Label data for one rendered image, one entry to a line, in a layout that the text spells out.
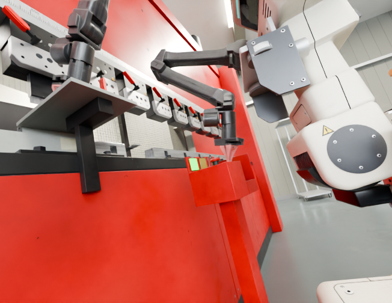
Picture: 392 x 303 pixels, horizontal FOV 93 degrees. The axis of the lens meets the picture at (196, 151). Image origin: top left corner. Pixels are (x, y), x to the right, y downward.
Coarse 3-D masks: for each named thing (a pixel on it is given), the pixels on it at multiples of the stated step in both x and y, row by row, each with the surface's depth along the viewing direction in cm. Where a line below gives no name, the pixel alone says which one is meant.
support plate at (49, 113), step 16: (48, 96) 42; (64, 96) 42; (80, 96) 43; (96, 96) 45; (112, 96) 46; (32, 112) 45; (48, 112) 47; (64, 112) 48; (48, 128) 54; (64, 128) 57; (96, 128) 62
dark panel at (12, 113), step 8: (0, 104) 89; (8, 104) 91; (0, 112) 88; (8, 112) 90; (16, 112) 93; (24, 112) 96; (0, 120) 87; (8, 120) 89; (16, 120) 92; (0, 128) 86; (8, 128) 89; (16, 128) 91
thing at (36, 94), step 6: (30, 78) 56; (36, 78) 58; (42, 78) 59; (30, 84) 56; (36, 84) 57; (42, 84) 59; (48, 84) 60; (30, 90) 55; (36, 90) 57; (42, 90) 58; (48, 90) 60; (30, 96) 55; (36, 96) 56; (42, 96) 58; (30, 102) 55; (36, 102) 56
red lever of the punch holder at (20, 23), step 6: (6, 6) 50; (6, 12) 50; (12, 12) 51; (12, 18) 51; (18, 18) 51; (18, 24) 52; (24, 24) 52; (24, 30) 53; (30, 30) 54; (30, 36) 54; (36, 36) 54; (36, 42) 55
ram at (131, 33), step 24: (0, 0) 53; (24, 0) 58; (48, 0) 66; (72, 0) 75; (120, 0) 106; (144, 0) 133; (0, 24) 57; (120, 24) 99; (144, 24) 122; (168, 24) 159; (120, 48) 93; (144, 48) 113; (168, 48) 144; (120, 72) 89; (144, 72) 105; (192, 72) 176; (168, 96) 122; (192, 96) 158
